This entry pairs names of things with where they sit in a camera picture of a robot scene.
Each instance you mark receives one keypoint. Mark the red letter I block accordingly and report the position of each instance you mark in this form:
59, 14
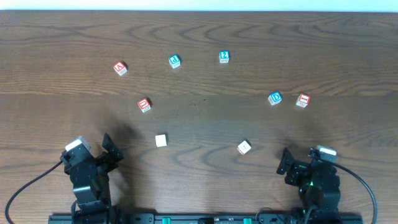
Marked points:
303, 100

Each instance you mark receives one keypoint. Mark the blue letter P block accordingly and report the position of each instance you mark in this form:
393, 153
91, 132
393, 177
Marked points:
174, 61

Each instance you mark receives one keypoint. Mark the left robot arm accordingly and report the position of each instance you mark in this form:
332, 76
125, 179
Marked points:
94, 206

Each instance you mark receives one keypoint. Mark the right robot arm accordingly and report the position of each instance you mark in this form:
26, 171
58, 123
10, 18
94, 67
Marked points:
318, 205

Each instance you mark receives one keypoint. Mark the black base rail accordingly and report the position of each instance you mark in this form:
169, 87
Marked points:
262, 218

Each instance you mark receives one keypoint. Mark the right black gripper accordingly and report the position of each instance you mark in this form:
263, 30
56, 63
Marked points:
296, 169

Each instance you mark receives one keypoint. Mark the plain white wooden block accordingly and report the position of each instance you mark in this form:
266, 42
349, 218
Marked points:
161, 140

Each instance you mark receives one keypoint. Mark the blue letter D block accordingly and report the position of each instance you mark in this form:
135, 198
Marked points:
275, 98

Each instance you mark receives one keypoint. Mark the blue number 2 block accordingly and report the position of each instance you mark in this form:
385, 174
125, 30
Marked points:
224, 56

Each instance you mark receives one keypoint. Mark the white block with red edge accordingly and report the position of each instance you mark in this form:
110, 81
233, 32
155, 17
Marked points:
244, 147

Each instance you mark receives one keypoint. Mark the red letter A block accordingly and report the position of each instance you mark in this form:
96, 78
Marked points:
120, 68

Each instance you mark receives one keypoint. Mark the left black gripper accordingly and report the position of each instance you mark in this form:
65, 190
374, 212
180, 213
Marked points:
101, 159

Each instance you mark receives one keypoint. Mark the red letter U block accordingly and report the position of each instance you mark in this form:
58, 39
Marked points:
144, 105

